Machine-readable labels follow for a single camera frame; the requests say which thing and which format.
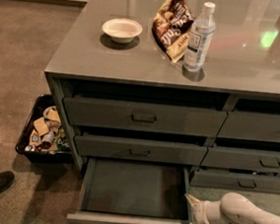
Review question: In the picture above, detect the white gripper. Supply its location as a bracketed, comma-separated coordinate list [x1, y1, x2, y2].
[185, 194, 220, 224]

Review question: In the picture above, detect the grey drawer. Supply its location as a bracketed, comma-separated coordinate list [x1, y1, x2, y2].
[218, 112, 280, 142]
[74, 135, 207, 165]
[67, 158, 192, 224]
[201, 147, 280, 173]
[190, 170, 280, 193]
[63, 96, 227, 137]

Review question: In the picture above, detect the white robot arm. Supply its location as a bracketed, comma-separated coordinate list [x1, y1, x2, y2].
[185, 192, 280, 224]

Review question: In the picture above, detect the grey drawer cabinet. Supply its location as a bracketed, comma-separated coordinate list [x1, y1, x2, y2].
[44, 0, 280, 192]

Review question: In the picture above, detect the small can in bin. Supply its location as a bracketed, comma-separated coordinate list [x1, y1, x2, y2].
[40, 131, 55, 148]

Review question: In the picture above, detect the clear plastic water bottle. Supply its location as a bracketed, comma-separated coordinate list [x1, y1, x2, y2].
[183, 2, 216, 73]

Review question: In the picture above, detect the black plastic bin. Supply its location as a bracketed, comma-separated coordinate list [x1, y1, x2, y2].
[16, 94, 73, 164]

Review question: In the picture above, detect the tan packet in bin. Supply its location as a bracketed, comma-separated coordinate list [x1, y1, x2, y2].
[34, 117, 49, 136]

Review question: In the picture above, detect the brown snack bag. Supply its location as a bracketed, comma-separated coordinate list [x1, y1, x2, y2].
[152, 0, 193, 63]

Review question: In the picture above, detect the white paper bowl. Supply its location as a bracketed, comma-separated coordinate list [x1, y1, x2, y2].
[102, 18, 142, 44]

